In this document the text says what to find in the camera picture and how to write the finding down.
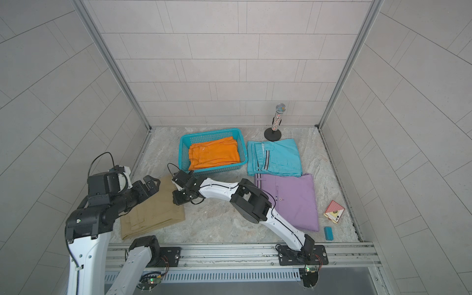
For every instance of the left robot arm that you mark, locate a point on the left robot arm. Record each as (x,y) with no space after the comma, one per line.
(89,228)

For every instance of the teal pants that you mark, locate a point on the teal pants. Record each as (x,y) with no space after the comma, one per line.
(280,158)

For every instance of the orange pants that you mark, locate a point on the orange pants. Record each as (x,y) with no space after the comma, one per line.
(213,154)

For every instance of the glitter microphone on stand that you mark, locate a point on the glitter microphone on stand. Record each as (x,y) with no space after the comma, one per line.
(273,133)

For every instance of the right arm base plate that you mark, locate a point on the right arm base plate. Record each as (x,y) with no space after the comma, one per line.
(290,257)

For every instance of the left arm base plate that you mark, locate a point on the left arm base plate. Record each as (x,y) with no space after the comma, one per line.
(165,257)

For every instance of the teal plastic basket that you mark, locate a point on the teal plastic basket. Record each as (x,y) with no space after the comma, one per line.
(187,140)

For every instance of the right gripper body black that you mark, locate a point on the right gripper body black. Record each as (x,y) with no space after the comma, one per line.
(185,193)

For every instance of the right circuit board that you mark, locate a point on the right circuit board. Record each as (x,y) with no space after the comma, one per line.
(309,277)

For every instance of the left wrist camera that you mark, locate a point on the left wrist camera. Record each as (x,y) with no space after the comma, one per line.
(113,182)

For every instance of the small teal block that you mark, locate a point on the small teal block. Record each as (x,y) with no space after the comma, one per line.
(328,233)

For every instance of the left circuit board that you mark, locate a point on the left circuit board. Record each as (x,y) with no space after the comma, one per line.
(149,281)

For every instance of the purple pants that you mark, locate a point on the purple pants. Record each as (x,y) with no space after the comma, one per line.
(293,197)

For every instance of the ventilation grille strip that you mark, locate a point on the ventilation grille strip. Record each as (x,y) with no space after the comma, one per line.
(231,275)

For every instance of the pink patterned small box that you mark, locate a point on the pink patterned small box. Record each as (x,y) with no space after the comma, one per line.
(334,212)

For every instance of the aluminium mounting rail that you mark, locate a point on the aluminium mounting rail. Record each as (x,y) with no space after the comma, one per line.
(200,256)

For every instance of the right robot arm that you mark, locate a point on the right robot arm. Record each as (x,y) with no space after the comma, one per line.
(251,202)

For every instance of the khaki pants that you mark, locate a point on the khaki pants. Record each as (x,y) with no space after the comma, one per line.
(155,213)

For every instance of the circuit board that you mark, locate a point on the circuit board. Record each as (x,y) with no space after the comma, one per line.
(149,281)
(309,277)

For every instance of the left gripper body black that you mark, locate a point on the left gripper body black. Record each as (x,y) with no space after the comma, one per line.
(135,194)

